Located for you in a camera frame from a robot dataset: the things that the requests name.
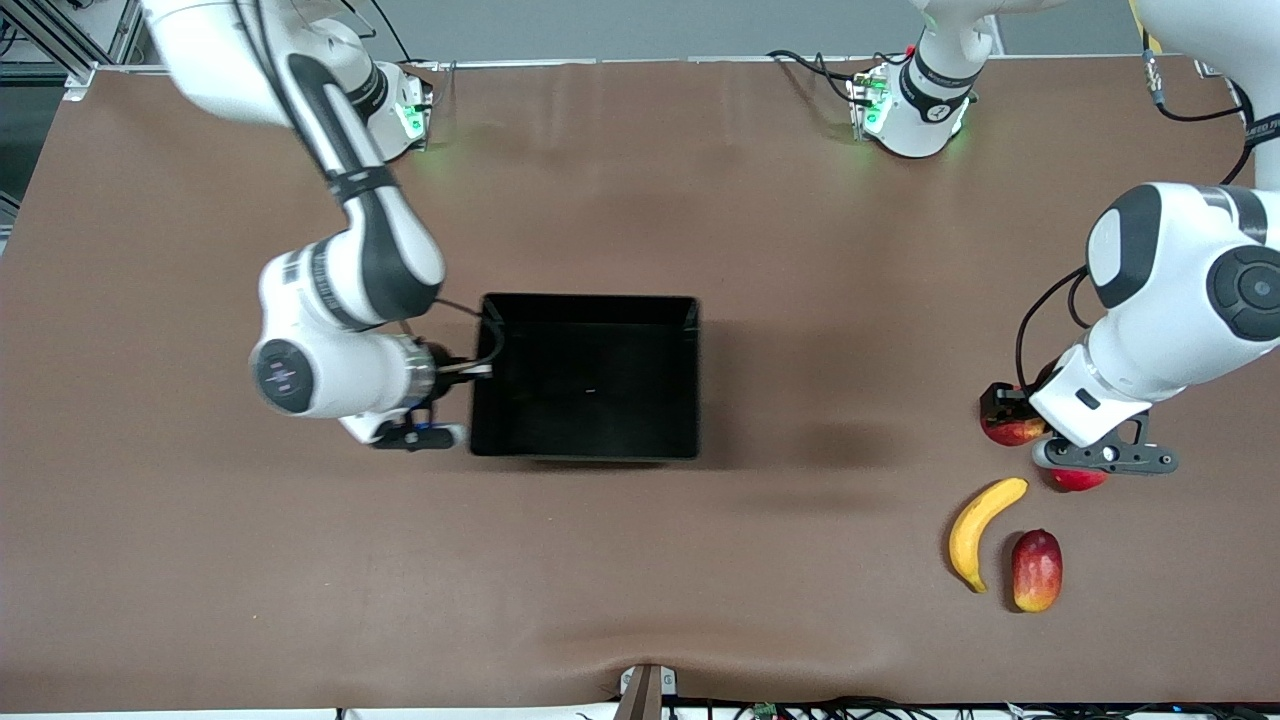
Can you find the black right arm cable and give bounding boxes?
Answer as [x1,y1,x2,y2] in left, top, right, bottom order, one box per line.
[400,295,507,379]

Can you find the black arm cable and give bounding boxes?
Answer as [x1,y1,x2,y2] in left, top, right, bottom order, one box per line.
[1014,50,1280,393]
[400,295,507,379]

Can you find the black base power cable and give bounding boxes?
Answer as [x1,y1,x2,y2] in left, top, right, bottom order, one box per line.
[767,49,873,107]

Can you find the red yellow mango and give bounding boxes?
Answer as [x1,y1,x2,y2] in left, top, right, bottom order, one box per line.
[1011,529,1064,614]

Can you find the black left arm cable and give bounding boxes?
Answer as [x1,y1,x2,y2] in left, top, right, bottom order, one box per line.
[1014,50,1280,393]

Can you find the black table edge cables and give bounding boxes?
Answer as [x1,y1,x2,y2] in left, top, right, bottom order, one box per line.
[660,696,1280,720]

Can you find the red yellow apple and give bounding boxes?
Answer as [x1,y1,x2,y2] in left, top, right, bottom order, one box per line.
[981,398,1049,448]

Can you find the yellow banana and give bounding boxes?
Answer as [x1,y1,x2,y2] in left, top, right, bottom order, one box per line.
[948,477,1030,595]

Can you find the aluminium frame profile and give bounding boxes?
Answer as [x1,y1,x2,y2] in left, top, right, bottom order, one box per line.
[0,0,151,101]

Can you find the grey metal table bracket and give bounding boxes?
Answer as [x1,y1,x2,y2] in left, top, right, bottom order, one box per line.
[617,663,679,720]

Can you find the black rectangular plastic box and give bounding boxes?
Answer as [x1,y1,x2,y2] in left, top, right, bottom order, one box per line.
[469,293,701,461]

